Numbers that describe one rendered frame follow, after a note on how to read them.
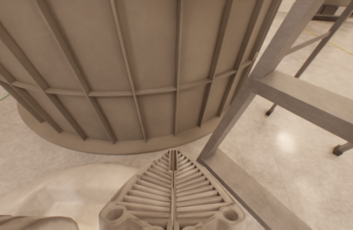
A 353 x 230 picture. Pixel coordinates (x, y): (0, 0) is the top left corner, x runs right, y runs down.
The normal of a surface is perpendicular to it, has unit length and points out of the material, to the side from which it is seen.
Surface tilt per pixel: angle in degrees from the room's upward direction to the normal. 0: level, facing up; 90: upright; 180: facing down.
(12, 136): 0
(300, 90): 0
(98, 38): 90
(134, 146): 0
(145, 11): 90
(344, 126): 90
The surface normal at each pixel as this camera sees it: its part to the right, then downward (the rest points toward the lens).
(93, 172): 0.03, -0.86
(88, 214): 0.04, -0.69
